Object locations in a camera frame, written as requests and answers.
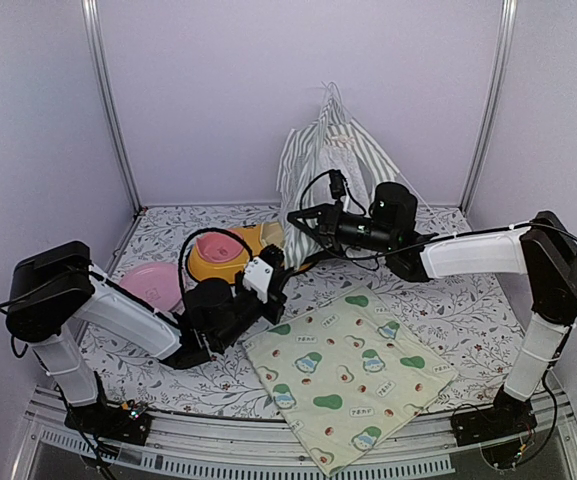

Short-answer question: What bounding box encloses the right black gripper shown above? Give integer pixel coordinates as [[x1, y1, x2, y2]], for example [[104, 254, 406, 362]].
[[290, 198, 398, 252]]

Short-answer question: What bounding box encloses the striped fabric pet tent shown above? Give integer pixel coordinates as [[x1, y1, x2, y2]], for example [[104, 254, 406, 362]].
[[277, 93, 426, 281]]

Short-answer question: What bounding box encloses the avocado print cushion mat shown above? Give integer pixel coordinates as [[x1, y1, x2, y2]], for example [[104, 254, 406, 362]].
[[243, 287, 458, 476]]

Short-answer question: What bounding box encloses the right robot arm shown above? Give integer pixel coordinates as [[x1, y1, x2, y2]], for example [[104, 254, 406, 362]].
[[287, 180, 577, 436]]

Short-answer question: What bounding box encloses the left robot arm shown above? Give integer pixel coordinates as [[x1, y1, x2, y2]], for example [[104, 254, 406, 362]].
[[0, 241, 291, 434]]

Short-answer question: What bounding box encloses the yellow double pet feeder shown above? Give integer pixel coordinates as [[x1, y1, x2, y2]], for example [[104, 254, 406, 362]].
[[187, 222, 314, 284]]

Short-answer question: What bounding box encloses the cream bowl in feeder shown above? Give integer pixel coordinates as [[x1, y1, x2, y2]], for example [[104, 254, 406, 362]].
[[260, 222, 284, 249]]

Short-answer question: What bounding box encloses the pink bowl in feeder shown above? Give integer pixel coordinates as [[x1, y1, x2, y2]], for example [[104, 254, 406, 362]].
[[196, 232, 244, 264]]

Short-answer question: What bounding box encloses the pink round plate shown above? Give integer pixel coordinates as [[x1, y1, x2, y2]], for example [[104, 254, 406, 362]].
[[119, 262, 182, 312]]

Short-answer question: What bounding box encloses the floral table cloth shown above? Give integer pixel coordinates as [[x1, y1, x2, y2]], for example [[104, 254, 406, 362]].
[[79, 205, 523, 419]]

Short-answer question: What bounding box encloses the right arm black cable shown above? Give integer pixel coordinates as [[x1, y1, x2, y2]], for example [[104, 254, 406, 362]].
[[299, 169, 439, 261]]

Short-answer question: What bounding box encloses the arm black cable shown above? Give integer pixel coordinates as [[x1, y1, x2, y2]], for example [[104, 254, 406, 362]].
[[176, 228, 254, 311], [299, 169, 439, 261]]

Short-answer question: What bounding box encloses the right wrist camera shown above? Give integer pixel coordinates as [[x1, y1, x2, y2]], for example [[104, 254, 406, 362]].
[[328, 169, 350, 209]]

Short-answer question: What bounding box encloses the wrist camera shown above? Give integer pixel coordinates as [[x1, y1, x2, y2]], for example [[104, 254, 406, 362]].
[[241, 244, 286, 304], [328, 169, 350, 209]]

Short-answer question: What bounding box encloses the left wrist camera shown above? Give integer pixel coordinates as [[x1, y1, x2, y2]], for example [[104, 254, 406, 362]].
[[241, 244, 286, 304]]

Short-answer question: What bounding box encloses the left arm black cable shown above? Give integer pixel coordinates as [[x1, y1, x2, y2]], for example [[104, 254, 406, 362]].
[[176, 228, 254, 311]]

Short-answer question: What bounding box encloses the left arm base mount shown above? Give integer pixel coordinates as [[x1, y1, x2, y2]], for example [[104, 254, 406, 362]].
[[64, 380, 153, 446]]

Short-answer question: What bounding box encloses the left aluminium frame post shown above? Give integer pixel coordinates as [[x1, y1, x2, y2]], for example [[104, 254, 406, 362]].
[[81, 0, 143, 214]]

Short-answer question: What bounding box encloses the aluminium frame post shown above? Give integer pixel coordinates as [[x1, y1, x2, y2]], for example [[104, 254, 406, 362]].
[[459, 0, 518, 216], [81, 0, 143, 214]]

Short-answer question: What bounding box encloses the right aluminium frame post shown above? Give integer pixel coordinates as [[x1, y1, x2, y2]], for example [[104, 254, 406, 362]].
[[459, 0, 518, 216]]

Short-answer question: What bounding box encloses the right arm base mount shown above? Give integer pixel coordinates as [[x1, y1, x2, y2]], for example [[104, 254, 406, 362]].
[[450, 389, 537, 470]]

